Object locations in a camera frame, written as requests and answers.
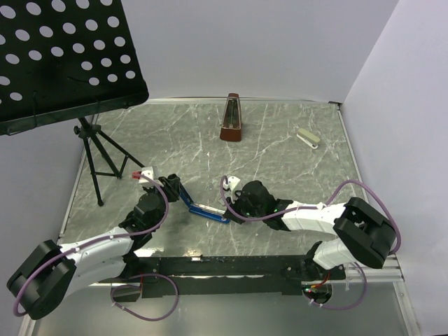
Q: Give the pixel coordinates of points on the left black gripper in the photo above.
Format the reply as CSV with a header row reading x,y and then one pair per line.
x,y
168,188

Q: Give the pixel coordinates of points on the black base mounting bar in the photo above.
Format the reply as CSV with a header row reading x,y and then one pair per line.
x,y
212,275

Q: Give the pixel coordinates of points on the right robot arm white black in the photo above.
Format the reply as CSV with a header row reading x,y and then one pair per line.
x,y
361,233

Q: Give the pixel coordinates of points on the brown wooden metronome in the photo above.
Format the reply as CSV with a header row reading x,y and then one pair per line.
x,y
231,128

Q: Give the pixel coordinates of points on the blue metal stapler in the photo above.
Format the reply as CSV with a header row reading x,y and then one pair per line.
x,y
200,209

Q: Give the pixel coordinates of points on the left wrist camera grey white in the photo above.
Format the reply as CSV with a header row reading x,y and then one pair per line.
x,y
147,174

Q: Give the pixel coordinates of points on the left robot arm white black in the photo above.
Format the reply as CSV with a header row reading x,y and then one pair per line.
x,y
37,301

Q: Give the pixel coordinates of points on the black perforated music stand desk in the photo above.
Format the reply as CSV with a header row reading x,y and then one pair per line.
x,y
62,60

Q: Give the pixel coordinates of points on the black music stand tripod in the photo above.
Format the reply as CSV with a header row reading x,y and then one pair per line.
x,y
90,133

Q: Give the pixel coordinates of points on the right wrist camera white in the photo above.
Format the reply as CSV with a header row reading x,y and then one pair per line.
x,y
231,184

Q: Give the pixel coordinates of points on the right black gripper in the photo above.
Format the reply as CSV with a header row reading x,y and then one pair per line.
x,y
234,206

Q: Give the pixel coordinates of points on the aluminium frame rail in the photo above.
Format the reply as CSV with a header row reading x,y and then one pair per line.
x,y
385,273

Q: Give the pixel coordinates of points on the small beige white stapler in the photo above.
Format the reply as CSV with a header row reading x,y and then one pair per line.
x,y
308,138

